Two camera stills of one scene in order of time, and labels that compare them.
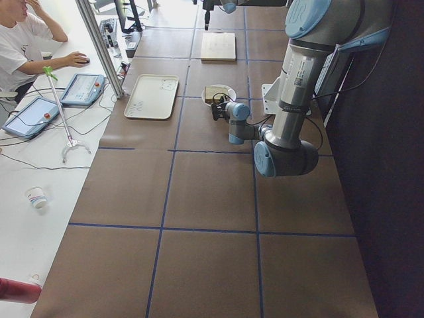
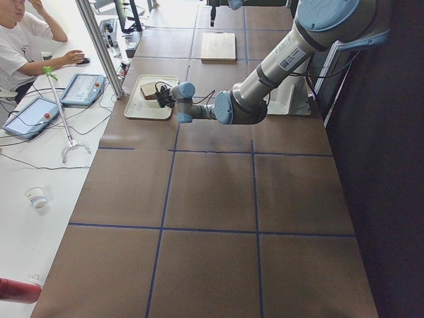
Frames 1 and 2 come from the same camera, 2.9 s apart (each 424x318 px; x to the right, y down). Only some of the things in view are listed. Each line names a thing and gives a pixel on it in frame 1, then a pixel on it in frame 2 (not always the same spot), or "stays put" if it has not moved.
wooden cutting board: x=218 y=48 stays put
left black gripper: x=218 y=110 to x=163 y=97
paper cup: x=36 y=197 stays put
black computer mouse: x=85 y=63 stays put
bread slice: x=216 y=91 to x=150 y=88
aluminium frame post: x=103 y=46 stays put
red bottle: x=19 y=291 stays put
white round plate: x=230 y=97 to x=152 y=103
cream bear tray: x=153 y=96 stays put
